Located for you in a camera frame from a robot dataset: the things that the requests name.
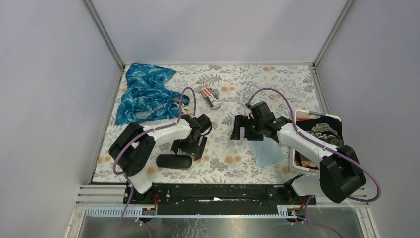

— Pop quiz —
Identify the large light blue cloth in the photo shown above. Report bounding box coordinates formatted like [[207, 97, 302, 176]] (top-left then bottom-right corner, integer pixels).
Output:
[[248, 139, 286, 168]]

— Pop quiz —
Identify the white storage bin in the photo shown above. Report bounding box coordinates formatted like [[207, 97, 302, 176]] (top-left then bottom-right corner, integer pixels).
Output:
[[290, 109, 342, 175]]

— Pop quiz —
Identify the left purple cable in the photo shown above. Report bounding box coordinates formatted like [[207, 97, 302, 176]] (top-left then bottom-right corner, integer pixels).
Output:
[[112, 86, 197, 238]]

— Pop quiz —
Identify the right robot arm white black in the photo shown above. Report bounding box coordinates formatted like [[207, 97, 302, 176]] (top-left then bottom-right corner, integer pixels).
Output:
[[230, 102, 366, 204]]

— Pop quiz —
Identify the purple cable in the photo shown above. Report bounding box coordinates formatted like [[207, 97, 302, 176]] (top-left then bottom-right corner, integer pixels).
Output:
[[112, 86, 197, 238], [246, 87, 382, 238]]

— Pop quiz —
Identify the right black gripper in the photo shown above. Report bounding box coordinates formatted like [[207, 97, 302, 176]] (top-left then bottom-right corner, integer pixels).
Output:
[[230, 115, 263, 141]]

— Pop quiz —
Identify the flag pattern glasses case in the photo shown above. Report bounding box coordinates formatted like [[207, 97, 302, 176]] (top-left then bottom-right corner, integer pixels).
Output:
[[200, 85, 222, 110]]

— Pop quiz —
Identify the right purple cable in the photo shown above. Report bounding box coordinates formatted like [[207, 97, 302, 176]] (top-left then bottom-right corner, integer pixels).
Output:
[[246, 87, 382, 238]]

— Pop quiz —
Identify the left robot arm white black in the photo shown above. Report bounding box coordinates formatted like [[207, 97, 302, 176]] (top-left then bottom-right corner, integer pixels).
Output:
[[108, 114, 212, 204]]

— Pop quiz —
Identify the black glasses case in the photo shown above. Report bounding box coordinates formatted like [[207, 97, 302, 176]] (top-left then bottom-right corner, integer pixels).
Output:
[[156, 154, 192, 170]]

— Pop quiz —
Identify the blue patterned fabric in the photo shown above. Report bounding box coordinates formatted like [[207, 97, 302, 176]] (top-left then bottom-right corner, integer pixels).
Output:
[[115, 63, 190, 125]]

